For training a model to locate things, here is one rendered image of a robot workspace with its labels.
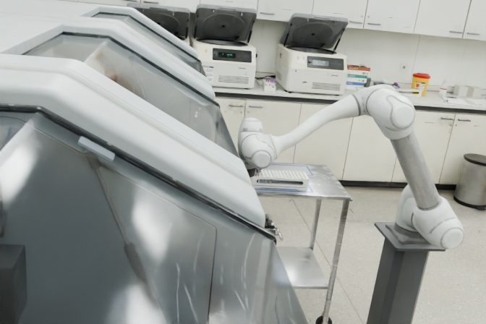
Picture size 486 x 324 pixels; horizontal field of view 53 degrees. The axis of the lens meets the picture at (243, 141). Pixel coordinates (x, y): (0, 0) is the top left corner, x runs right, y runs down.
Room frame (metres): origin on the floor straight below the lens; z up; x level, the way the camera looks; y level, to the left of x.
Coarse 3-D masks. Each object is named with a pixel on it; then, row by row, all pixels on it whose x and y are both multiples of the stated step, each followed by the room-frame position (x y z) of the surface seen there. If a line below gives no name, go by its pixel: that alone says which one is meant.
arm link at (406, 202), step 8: (408, 184) 2.18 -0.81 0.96; (408, 192) 2.13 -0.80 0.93; (400, 200) 2.16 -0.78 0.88; (408, 200) 2.11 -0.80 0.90; (400, 208) 2.15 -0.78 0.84; (408, 208) 2.09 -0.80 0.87; (400, 216) 2.14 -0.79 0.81; (408, 216) 2.08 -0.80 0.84; (400, 224) 2.13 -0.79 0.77; (408, 224) 2.09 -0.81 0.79
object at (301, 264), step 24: (288, 168) 2.60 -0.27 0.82; (312, 168) 2.64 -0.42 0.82; (264, 192) 2.21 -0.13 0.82; (288, 192) 2.24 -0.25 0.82; (312, 192) 2.28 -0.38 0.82; (336, 192) 2.31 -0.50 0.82; (312, 240) 2.69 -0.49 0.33; (336, 240) 2.29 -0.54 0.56; (288, 264) 2.47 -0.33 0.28; (312, 264) 2.50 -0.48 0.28; (336, 264) 2.27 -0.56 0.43; (312, 288) 2.28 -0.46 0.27
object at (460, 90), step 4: (456, 88) 5.17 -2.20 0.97; (460, 88) 5.11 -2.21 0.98; (464, 88) 5.12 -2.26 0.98; (468, 88) 5.12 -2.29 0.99; (472, 88) 5.13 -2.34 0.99; (476, 88) 5.13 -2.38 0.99; (480, 88) 5.14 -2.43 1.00; (456, 92) 5.16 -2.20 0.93; (460, 92) 5.12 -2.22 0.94; (464, 92) 5.12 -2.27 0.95; (468, 92) 5.12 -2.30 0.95; (472, 92) 5.13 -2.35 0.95; (476, 92) 5.13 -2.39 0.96; (480, 92) 5.14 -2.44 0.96; (468, 96) 5.13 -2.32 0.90; (472, 96) 5.13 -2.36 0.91; (476, 96) 5.14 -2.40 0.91
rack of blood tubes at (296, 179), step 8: (256, 176) 2.26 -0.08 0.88; (264, 176) 2.27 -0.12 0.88; (272, 176) 2.28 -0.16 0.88; (280, 176) 2.30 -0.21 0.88; (288, 176) 2.30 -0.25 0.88; (296, 176) 2.31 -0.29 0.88; (304, 176) 2.34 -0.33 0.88; (256, 184) 2.26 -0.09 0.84; (264, 184) 2.27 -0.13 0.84; (272, 184) 2.27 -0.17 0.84; (280, 184) 2.28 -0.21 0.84; (288, 184) 2.29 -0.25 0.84; (296, 184) 2.35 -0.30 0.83; (304, 184) 2.30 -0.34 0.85
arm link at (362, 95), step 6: (360, 90) 2.05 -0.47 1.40; (366, 90) 2.02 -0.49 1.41; (372, 90) 1.99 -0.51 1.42; (360, 96) 2.02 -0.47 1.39; (366, 96) 1.99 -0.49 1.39; (360, 102) 2.00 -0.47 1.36; (366, 102) 1.98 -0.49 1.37; (360, 108) 2.00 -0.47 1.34; (366, 108) 1.98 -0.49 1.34; (360, 114) 2.01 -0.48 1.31; (366, 114) 2.03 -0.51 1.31
